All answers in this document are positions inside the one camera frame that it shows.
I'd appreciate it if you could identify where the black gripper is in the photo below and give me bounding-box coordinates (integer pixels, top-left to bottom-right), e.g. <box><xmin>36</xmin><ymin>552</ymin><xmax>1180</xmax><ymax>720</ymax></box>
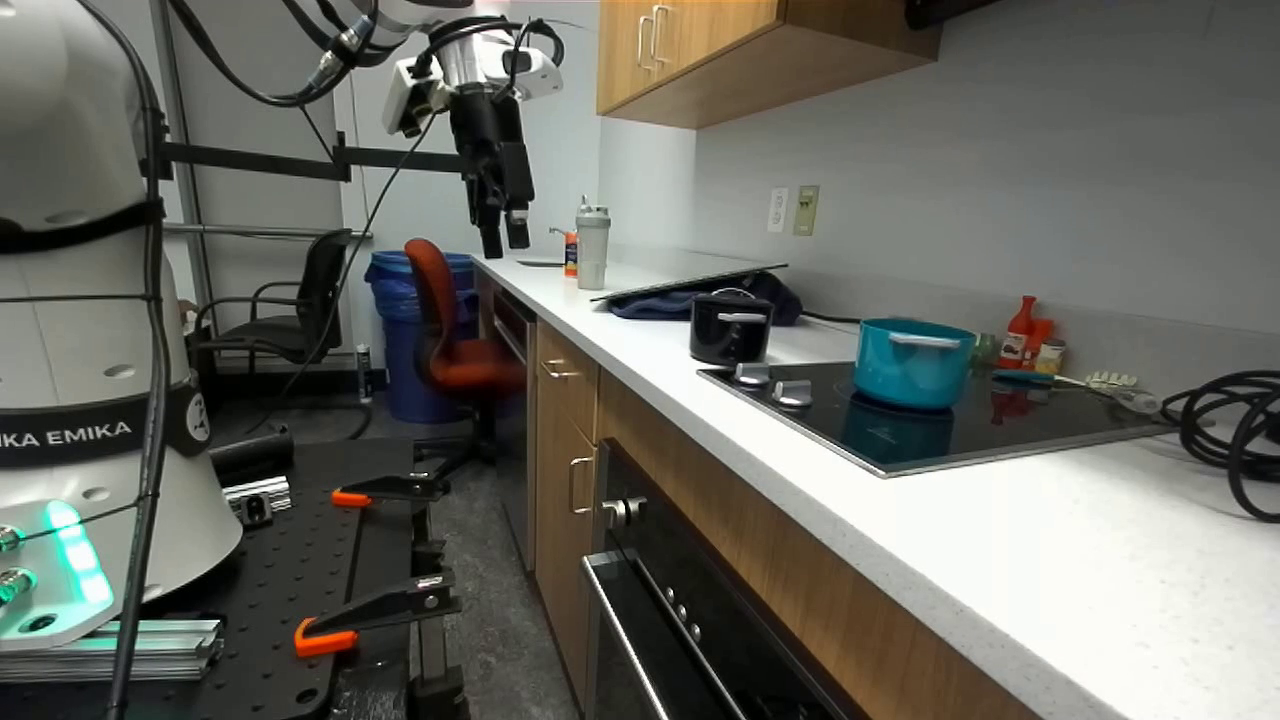
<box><xmin>452</xmin><ymin>84</ymin><xmax>530</xmax><ymax>260</ymax></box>

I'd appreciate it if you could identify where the dark pot lid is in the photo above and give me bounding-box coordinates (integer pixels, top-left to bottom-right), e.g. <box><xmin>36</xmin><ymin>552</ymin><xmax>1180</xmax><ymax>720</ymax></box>
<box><xmin>595</xmin><ymin>265</ymin><xmax>796</xmax><ymax>314</ymax></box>

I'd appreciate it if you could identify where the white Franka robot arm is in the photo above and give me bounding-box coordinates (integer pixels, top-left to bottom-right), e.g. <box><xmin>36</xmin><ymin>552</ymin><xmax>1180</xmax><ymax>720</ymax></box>
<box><xmin>0</xmin><ymin>0</ymin><xmax>565</xmax><ymax>656</ymax></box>

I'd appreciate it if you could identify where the blue pot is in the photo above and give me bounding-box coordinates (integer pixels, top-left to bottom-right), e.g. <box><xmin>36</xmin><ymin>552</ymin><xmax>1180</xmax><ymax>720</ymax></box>
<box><xmin>856</xmin><ymin>315</ymin><xmax>977</xmax><ymax>412</ymax></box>

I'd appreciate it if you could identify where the small orange bottle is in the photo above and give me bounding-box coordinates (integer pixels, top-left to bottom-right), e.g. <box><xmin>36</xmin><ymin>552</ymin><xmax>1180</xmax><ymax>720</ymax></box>
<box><xmin>558</xmin><ymin>232</ymin><xmax>579</xmax><ymax>276</ymax></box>

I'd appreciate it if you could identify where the silver tumbler bottle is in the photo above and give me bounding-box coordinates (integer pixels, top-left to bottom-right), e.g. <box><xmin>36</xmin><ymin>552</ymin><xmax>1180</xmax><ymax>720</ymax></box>
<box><xmin>577</xmin><ymin>206</ymin><xmax>611</xmax><ymax>291</ymax></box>

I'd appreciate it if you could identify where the orange office chair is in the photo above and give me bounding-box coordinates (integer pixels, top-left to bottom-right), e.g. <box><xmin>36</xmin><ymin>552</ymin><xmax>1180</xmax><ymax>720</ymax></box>
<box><xmin>404</xmin><ymin>242</ymin><xmax>523</xmax><ymax>457</ymax></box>

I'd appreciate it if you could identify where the blue trash bin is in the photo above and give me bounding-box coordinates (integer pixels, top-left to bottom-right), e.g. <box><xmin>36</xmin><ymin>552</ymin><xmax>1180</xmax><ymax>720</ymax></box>
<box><xmin>362</xmin><ymin>253</ymin><xmax>458</xmax><ymax>426</ymax></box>

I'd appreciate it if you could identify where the wooden upper cabinet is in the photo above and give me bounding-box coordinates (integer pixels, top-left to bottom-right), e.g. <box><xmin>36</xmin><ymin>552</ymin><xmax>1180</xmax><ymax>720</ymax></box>
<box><xmin>595</xmin><ymin>0</ymin><xmax>940</xmax><ymax>128</ymax></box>

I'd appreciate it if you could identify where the wooden cabinet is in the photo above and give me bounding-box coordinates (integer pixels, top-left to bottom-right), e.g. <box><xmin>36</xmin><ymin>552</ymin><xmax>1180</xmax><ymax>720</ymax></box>
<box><xmin>595</xmin><ymin>0</ymin><xmax>940</xmax><ymax>128</ymax></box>
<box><xmin>529</xmin><ymin>322</ymin><xmax>1031</xmax><ymax>720</ymax></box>

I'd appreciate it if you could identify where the black office chair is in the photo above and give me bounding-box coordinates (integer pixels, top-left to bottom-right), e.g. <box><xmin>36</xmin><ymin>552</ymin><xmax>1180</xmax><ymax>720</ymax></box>
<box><xmin>189</xmin><ymin>227</ymin><xmax>357</xmax><ymax>384</ymax></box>

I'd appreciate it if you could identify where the black mug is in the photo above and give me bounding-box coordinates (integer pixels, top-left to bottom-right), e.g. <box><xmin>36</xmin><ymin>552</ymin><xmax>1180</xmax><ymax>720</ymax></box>
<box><xmin>688</xmin><ymin>291</ymin><xmax>771</xmax><ymax>363</ymax></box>

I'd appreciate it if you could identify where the dark blue cloth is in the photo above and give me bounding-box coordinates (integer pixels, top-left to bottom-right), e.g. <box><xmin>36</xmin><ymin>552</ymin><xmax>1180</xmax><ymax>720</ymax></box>
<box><xmin>606</xmin><ymin>274</ymin><xmax>805</xmax><ymax>325</ymax></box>

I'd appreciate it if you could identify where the black built-in oven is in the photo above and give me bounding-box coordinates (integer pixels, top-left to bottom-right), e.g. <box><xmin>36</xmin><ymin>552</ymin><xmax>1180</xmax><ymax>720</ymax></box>
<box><xmin>579</xmin><ymin>440</ymin><xmax>865</xmax><ymax>720</ymax></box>

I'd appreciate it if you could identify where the red plastic bottle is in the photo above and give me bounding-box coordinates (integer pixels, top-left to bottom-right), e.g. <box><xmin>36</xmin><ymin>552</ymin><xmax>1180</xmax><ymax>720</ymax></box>
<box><xmin>997</xmin><ymin>296</ymin><xmax>1040</xmax><ymax>370</ymax></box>

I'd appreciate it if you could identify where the black induction cooktop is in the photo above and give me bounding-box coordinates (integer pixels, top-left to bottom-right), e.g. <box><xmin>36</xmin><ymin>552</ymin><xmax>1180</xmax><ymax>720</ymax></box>
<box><xmin>708</xmin><ymin>362</ymin><xmax>1164</xmax><ymax>477</ymax></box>

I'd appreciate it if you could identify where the wooden lower cabinet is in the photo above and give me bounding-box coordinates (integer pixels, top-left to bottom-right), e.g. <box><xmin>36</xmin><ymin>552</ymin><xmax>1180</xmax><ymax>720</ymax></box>
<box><xmin>529</xmin><ymin>322</ymin><xmax>1031</xmax><ymax>720</ymax></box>

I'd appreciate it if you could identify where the orange handled clamp rear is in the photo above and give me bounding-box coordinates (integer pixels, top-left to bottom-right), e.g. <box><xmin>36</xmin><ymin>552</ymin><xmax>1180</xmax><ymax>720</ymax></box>
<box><xmin>329</xmin><ymin>473</ymin><xmax>452</xmax><ymax>511</ymax></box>

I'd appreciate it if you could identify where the orange handled clamp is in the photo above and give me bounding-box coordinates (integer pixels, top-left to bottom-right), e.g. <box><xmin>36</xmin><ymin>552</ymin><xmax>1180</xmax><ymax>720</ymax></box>
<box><xmin>292</xmin><ymin>576</ymin><xmax>458</xmax><ymax>661</ymax></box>
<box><xmin>329</xmin><ymin>473</ymin><xmax>452</xmax><ymax>511</ymax></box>

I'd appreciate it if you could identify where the wall power outlet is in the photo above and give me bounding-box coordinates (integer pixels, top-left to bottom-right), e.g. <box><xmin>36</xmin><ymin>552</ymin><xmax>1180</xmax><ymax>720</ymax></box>
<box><xmin>792</xmin><ymin>184</ymin><xmax>818</xmax><ymax>235</ymax></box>

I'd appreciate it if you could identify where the orange handled clamp front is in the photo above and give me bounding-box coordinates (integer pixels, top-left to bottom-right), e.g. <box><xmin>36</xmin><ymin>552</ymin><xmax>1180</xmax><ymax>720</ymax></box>
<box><xmin>292</xmin><ymin>576</ymin><xmax>458</xmax><ymax>661</ymax></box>

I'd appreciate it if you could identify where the black coiled cable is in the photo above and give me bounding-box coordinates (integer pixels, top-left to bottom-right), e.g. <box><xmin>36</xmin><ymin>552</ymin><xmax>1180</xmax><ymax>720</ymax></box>
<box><xmin>1157</xmin><ymin>370</ymin><xmax>1280</xmax><ymax>526</ymax></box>

